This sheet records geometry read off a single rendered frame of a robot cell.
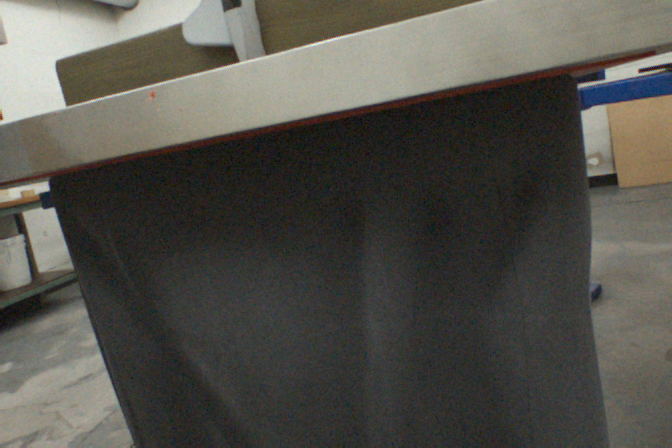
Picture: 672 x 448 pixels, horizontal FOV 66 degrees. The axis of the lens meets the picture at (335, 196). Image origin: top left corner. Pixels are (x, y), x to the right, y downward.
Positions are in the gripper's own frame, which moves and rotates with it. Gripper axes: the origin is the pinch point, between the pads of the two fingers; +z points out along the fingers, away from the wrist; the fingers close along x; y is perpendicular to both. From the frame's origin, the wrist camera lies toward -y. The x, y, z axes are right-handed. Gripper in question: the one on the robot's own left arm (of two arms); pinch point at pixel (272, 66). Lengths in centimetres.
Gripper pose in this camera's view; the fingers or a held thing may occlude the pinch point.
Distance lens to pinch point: 42.8
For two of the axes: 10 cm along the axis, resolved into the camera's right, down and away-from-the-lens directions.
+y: -9.3, 1.6, 3.4
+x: -3.1, 1.7, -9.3
